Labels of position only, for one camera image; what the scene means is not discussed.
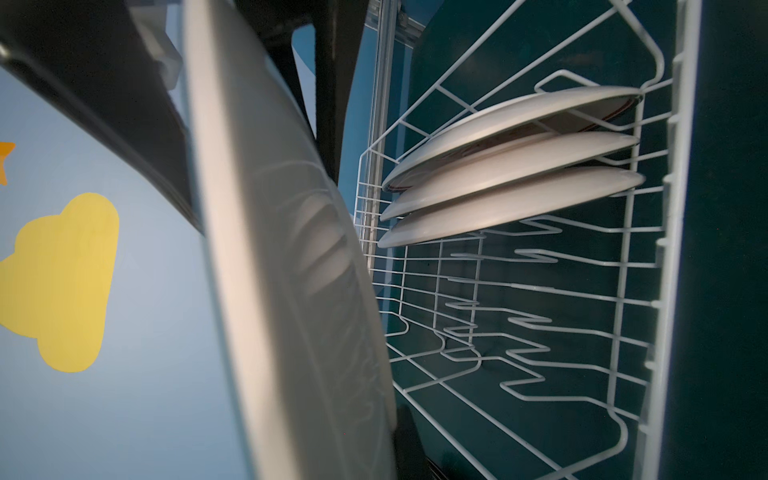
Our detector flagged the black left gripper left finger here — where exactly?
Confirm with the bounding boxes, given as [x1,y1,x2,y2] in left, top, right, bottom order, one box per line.
[1,1,202,229]

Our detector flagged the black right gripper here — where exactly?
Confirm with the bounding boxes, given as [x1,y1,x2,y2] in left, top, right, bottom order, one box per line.
[234,0,368,181]

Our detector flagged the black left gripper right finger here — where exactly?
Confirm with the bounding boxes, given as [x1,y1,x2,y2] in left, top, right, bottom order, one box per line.
[393,404,448,480]

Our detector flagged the white round plate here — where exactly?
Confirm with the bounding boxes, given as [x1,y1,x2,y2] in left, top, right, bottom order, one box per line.
[377,167,645,249]
[381,131,639,220]
[382,86,641,192]
[183,1,396,479]

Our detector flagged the white wire dish rack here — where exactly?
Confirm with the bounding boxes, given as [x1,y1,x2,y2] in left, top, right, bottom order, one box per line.
[355,1,702,479]

